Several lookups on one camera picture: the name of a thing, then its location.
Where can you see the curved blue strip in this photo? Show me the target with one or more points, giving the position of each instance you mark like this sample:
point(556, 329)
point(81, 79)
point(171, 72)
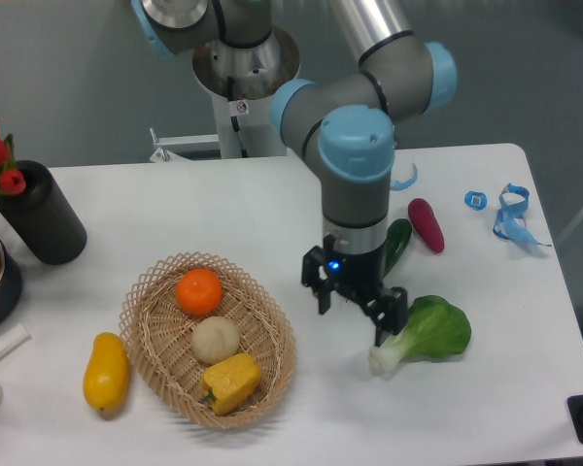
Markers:
point(397, 185)

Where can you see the purple sweet potato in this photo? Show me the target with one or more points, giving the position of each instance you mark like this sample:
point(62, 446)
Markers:
point(424, 221)

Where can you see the white steamed bun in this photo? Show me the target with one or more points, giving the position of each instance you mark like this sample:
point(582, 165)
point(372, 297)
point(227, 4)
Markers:
point(215, 339)

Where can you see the yellow bell pepper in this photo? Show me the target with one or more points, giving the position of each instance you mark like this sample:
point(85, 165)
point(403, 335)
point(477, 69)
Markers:
point(227, 384)

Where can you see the blue tangled ribbon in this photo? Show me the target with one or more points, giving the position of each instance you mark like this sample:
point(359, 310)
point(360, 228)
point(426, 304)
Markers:
point(510, 224)

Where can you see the small blue tag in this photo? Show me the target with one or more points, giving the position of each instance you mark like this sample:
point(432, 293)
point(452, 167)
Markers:
point(476, 200)

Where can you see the black ribbed vase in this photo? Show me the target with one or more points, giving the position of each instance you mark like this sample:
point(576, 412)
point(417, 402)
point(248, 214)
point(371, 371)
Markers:
point(43, 217)

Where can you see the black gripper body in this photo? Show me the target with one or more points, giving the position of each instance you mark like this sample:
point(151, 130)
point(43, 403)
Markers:
point(359, 279)

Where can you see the green cucumber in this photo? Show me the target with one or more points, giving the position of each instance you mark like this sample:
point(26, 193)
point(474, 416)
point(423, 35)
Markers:
point(398, 237)

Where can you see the green bok choy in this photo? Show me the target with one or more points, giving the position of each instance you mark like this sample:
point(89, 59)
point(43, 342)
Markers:
point(436, 330)

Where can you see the woven wicker basket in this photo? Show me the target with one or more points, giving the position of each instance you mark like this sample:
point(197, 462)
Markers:
point(157, 336)

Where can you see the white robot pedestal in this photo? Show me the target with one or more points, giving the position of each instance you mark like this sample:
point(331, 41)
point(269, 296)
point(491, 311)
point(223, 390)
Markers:
point(241, 59)

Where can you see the orange fruit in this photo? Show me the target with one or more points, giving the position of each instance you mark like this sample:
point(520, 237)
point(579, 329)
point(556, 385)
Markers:
point(199, 292)

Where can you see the yellow mango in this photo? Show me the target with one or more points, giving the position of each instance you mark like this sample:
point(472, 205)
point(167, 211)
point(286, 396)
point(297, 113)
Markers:
point(107, 374)

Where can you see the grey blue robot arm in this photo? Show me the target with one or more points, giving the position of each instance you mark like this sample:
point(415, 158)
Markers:
point(343, 132)

